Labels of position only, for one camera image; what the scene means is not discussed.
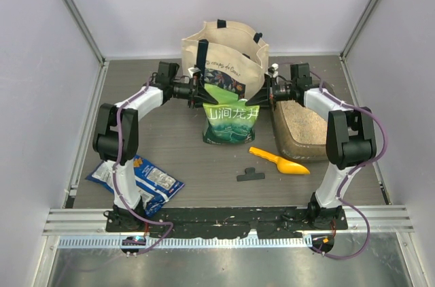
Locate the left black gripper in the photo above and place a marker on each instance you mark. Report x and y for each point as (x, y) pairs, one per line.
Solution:
(197, 97)

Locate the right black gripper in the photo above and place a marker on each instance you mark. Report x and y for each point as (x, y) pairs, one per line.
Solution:
(267, 96)

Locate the green cat litter bag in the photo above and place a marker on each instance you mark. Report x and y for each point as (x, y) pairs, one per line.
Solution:
(230, 121)

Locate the yellow plastic scoop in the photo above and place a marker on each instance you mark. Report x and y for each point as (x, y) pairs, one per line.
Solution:
(283, 165)

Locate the black bag clip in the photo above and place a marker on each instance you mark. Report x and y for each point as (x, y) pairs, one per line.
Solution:
(250, 175)

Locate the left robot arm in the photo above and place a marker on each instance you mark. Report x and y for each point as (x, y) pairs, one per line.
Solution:
(116, 137)

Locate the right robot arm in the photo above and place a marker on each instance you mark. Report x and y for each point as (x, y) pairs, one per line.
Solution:
(350, 137)

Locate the grey litter box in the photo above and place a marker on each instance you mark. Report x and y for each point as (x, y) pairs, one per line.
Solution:
(289, 148)

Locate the clean litter granules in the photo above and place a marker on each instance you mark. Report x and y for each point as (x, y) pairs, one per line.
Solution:
(305, 126)

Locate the beige canvas tote bag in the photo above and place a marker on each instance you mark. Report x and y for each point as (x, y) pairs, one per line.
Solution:
(229, 54)

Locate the blue Doritos chip bag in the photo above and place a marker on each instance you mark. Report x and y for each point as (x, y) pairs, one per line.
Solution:
(137, 180)

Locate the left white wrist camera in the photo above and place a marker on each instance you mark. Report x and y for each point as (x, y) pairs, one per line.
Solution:
(192, 71)

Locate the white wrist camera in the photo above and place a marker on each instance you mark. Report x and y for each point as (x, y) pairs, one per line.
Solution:
(273, 70)
(192, 71)

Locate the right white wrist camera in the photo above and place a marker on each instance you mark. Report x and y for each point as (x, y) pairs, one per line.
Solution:
(273, 70)

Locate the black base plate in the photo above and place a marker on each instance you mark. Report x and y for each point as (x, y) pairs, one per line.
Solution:
(233, 222)

